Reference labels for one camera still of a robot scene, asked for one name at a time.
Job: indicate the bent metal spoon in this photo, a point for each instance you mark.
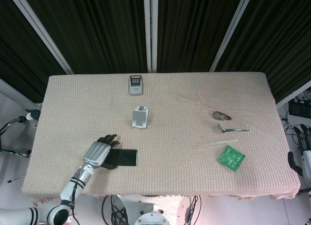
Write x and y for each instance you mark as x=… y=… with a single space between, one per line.
x=222 y=128

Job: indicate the metal cart with black grip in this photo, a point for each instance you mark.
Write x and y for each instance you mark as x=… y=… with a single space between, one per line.
x=32 y=113

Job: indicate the pen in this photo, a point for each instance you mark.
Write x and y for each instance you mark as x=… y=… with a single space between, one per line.
x=15 y=178

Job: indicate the white digital timer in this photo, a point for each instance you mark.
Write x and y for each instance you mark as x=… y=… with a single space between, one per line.
x=135 y=89

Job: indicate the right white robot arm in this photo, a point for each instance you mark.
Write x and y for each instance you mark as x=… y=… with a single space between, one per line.
x=308 y=182

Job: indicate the green snack packet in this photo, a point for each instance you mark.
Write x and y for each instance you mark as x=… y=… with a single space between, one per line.
x=229 y=158

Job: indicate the beige waffle tablecloth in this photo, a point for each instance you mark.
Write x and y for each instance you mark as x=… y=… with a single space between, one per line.
x=182 y=161

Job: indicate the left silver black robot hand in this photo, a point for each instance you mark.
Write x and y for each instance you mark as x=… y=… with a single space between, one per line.
x=97 y=152

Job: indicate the white frame post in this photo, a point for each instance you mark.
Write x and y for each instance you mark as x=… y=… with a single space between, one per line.
x=230 y=30
x=150 y=30
x=41 y=33

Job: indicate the white frame beam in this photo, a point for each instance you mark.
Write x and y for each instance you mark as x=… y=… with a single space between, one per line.
x=17 y=91
x=294 y=93

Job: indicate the black smartphone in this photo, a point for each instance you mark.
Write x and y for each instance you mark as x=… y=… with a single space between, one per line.
x=126 y=157

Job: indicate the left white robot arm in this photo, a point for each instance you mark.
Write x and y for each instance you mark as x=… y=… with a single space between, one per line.
x=73 y=186

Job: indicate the clear plastic straw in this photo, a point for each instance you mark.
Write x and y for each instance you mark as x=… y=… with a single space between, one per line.
x=218 y=143

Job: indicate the white phone stand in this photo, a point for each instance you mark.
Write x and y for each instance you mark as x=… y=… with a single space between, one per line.
x=139 y=115

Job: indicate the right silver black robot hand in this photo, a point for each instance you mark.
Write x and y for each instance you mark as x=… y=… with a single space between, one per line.
x=306 y=157

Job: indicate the black curtain panel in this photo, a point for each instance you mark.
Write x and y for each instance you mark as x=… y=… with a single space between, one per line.
x=22 y=55
x=194 y=28
x=274 y=40
x=97 y=28

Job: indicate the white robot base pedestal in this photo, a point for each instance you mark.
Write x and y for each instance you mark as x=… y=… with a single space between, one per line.
x=145 y=206

